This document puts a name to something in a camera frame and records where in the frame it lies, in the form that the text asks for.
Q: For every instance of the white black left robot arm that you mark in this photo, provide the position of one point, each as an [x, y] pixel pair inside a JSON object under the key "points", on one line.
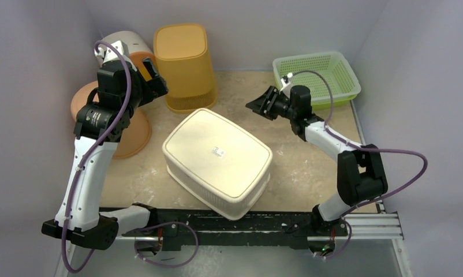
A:
{"points": [[100, 123]]}

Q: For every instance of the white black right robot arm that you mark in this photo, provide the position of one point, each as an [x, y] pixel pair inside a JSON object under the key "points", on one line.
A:
{"points": [[360, 171]]}

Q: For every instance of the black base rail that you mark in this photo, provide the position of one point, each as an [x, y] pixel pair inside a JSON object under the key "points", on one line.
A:
{"points": [[180, 227]]}

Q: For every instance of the peach plastic bucket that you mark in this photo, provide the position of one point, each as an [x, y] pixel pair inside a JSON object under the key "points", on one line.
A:
{"points": [[134, 138]]}

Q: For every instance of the yellow orange slatted bin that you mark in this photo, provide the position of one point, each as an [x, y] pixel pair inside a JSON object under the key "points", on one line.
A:
{"points": [[184, 61]]}

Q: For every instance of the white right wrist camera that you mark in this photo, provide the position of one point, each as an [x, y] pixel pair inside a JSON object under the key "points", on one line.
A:
{"points": [[286, 82]]}

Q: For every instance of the cream perforated laundry basket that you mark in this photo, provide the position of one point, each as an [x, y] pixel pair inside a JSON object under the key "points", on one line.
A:
{"points": [[218, 162]]}

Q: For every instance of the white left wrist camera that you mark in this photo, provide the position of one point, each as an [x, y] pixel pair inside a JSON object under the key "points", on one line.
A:
{"points": [[105, 52]]}

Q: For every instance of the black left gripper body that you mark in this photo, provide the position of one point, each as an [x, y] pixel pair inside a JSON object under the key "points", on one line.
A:
{"points": [[137, 98]]}

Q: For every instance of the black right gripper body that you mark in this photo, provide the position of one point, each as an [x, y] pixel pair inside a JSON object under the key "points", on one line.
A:
{"points": [[272, 103]]}

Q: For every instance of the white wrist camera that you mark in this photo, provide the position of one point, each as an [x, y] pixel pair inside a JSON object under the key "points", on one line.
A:
{"points": [[105, 52], [286, 82]]}

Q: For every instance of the green perforated plastic basket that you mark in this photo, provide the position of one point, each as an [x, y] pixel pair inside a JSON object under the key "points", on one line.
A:
{"points": [[332, 65]]}

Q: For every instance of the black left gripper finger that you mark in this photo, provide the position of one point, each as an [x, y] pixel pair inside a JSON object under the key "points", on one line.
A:
{"points": [[150, 68], [155, 88]]}

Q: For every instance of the aluminium extrusion frame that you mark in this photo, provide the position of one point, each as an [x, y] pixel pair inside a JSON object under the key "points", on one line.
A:
{"points": [[361, 226]]}

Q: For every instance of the round drawer cabinet white orange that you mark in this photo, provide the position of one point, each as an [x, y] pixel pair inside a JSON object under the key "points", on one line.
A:
{"points": [[137, 47]]}

